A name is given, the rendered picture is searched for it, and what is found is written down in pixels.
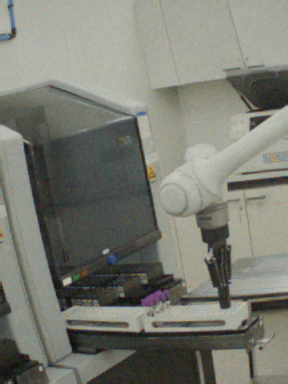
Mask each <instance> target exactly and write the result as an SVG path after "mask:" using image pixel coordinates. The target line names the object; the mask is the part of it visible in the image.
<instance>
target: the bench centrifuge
mask: <svg viewBox="0 0 288 384"><path fill-rule="evenodd" d="M225 77H226V79H227V81H228V82H229V83H230V84H231V85H232V88H233V87H234V89H235V90H236V91H237V93H238V94H239V96H240V98H241V99H242V100H243V102H244V103H245V104H246V105H247V107H248V108H249V110H250V111H248V112H247V111H245V112H243V113H239V114H234V115H230V116H229V120H230V124H231V129H230V133H229V136H228V141H229V146H230V145H232V144H233V143H235V142H237V141H238V140H240V139H241V137H244V136H245V135H246V134H248V133H249V132H251V131H252V130H254V128H257V127H258V126H259V125H260V124H262V123H264V122H265V121H266V120H268V119H269V118H270V117H272V116H274V115H275V113H278V112H279V111H280V110H282V109H283V108H284V107H286V106H287V105H288V64H287V65H285V64H283V65H277V66H269V67H266V66H265V67H262V68H260V67H258V68H250V69H242V70H234V71H228V72H227V73H226V74H225ZM239 92H240V93H242V94H243V95H241V94H240V93H239ZM243 96H244V97H245V98H246V99H247V100H248V101H250V102H251V104H252V105H253V106H254V107H257V108H260V109H253V108H252V107H251V106H250V105H249V104H248V102H247V101H246V100H245V99H244V97H243ZM282 168H288V134H287V135H286V136H285V137H284V138H281V139H280V140H279V141H278V142H275V143H274V144H273V145H271V147H270V146H269V147H268V148H267V149H266V150H264V151H263V152H260V153H259V154H258V155H257V156H255V158H252V159H250V161H248V162H247V163H245V165H242V166H240V168H239V169H237V170H236V171H235V173H236V174H239V173H242V175H246V174H248V173H249V172H254V171H261V170H276V169H282Z"/></svg>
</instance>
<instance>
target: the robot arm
mask: <svg viewBox="0 0 288 384"><path fill-rule="evenodd" d="M287 134H288V105H287V106H286V107H284V108H283V109H282V110H280V111H279V112H278V113H275V115H274V116H272V117H270V118H269V119H268V120H266V121H265V122H264V123H262V124H260V125H259V126H258V127H257V128H254V130H252V131H251V132H249V133H248V134H246V135H245V136H244V137H241V139H240V140H238V141H237V142H235V143H233V144H232V145H230V147H228V148H227V149H225V150H223V151H221V152H220V153H219V152H218V150H217V149H216V147H214V145H209V144H196V145H194V146H191V147H189V148H187V149H186V151H185V153H184V165H183V166H182V167H181V166H180V167H178V168H176V169H175V170H174V172H172V173H171V174H170V175H168V176H167V177H166V178H165V179H164V180H163V182H162V183H161V184H160V187H159V190H158V201H159V202H160V203H161V205H162V207H163V208H164V209H165V210H166V212H167V213H168V214H169V215H171V216H173V217H177V218H181V217H190V216H192V215H195V216H196V221H197V228H200V231H201V237H202V241H203V242H204V243H206V244H207V245H208V249H207V250H208V253H209V255H208V258H204V261H205V263H206V265H207V269H208V272H209V274H210V277H211V279H210V280H211V283H212V285H213V288H217V290H218V299H219V304H220V309H230V308H231V306H232V304H231V300H230V290H229V284H231V283H232V281H230V280H231V276H232V268H231V257H232V256H231V250H232V245H231V244H227V241H226V239H228V238H229V237H230V232H229V226H228V222H229V221H230V216H229V211H228V206H227V205H228V204H227V177H228V176H229V175H231V174H233V173H234V172H235V171H236V170H237V169H239V168H240V166H242V165H245V163H247V162H248V161H250V159H252V158H255V156H257V155H258V154H259V153H260V152H263V151H264V150H266V149H267V148H268V147H269V146H270V147H271V145H273V144H274V143H275V142H278V141H279V140H280V139H281V138H284V137H285V136H286V135H287Z"/></svg>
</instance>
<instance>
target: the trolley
mask: <svg viewBox="0 0 288 384"><path fill-rule="evenodd" d="M231 268H232V276H231V280H230V281H232V283H231V284H229V290H230V300H243V302H247V306H248V314H249V316H252V315H251V313H252V310H251V306H250V305H251V301H250V299H257V298H270V297H281V296H288V253H286V254H277V255H267V256H256V257H246V258H239V259H237V261H235V262H234V263H232V264H231ZM209 301H219V299H218V290H217V288H213V285H212V283H211V280H210V279H209V280H206V281H205V282H203V283H202V284H201V285H200V286H198V287H197V288H195V289H193V290H191V291H190V292H188V293H187V294H185V295H184V296H182V297H180V303H181V302H182V306H191V305H192V302H209ZM254 348H255V347H254ZM254 348H253V349H252V350H251V351H250V352H249V353H248V358H249V361H248V363H249V370H250V373H249V374H250V380H249V381H248V382H247V383H246V384H288V374H286V375H285V374H281V375H267V376H266V375H262V376H258V375H257V368H256V365H257V364H256V356H255V353H256V352H255V349H254ZM190 355H191V358H192V362H193V363H192V366H193V369H194V377H195V380H196V383H195V384H205V383H204V382H205V380H204V376H203V373H204V372H203V369H202V361H201V358H200V355H201V354H200V351H191V353H190Z"/></svg>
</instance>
